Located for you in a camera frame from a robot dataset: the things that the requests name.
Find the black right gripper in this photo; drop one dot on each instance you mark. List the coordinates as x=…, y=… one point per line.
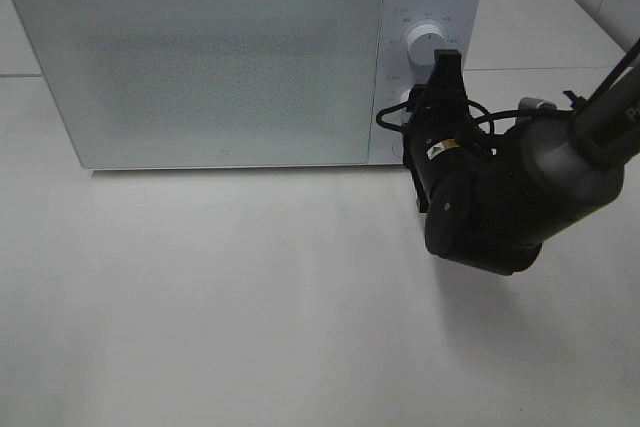
x=444, y=134

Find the white timer knob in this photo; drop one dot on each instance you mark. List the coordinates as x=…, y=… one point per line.
x=403, y=115

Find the round white door button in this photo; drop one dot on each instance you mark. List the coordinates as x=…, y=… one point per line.
x=398, y=149

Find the white microwave door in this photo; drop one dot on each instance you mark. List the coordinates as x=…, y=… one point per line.
x=209, y=83

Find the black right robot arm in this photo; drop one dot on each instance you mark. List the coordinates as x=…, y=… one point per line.
x=490, y=201

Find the upper white power knob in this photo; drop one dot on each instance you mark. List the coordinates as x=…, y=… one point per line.
x=423, y=40

